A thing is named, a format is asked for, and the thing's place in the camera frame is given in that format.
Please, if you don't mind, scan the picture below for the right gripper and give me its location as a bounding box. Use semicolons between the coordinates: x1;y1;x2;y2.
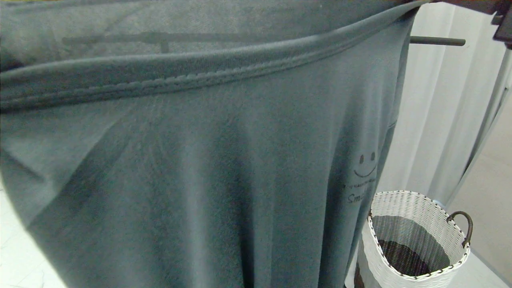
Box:
434;0;512;50

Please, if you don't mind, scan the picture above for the grey sleeveless shirt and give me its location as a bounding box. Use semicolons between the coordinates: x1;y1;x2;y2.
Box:
0;0;430;288

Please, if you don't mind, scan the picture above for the black clothes rack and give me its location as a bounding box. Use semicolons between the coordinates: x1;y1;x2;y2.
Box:
410;36;466;46

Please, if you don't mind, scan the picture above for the white laundry basket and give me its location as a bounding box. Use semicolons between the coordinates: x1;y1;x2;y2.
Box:
354;190;474;288

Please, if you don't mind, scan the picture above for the white curtain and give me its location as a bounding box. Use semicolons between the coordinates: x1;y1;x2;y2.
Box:
376;2;512;206

